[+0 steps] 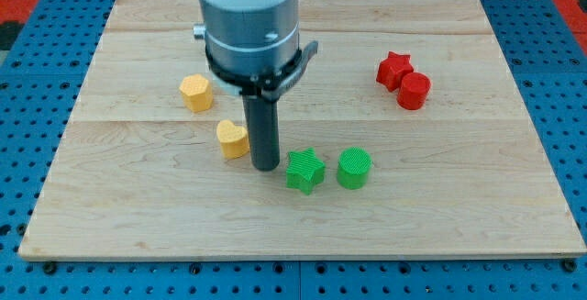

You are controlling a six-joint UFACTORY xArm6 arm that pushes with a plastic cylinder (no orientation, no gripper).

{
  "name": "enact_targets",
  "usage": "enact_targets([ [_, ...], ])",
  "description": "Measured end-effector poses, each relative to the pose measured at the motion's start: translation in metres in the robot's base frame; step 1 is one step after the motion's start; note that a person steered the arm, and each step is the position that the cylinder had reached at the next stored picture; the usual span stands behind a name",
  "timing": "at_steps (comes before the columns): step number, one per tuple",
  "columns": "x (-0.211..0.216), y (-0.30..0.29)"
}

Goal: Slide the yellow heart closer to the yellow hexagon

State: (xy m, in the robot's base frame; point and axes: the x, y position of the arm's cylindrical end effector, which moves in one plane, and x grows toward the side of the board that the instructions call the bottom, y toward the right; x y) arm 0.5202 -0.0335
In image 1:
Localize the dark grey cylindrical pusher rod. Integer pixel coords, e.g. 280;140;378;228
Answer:
243;95;280;172

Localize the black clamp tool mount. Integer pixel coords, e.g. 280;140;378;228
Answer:
205;40;318;103

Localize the yellow heart block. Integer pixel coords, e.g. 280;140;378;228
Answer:
216;120;249;159

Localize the grey cylindrical robot arm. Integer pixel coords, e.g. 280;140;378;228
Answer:
194;0;318;171

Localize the yellow hexagon block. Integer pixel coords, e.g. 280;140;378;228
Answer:
179;74;214;113

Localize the green star block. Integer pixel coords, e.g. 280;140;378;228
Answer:
286;148;326;195

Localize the green cylinder block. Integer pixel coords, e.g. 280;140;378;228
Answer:
337;147;372;190

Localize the red star block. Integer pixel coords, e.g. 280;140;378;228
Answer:
376;51;414;92

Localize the red cylinder block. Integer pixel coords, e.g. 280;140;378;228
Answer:
397;72;432;110

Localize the light wooden board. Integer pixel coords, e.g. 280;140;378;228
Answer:
19;0;586;261

